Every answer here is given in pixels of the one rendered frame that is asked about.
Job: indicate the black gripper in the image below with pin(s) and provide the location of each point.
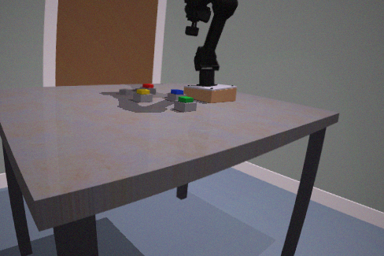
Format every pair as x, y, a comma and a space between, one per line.
192, 30

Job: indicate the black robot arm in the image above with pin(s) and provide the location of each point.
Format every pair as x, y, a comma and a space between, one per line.
206, 55

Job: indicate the blue button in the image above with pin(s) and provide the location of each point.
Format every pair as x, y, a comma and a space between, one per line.
175, 94

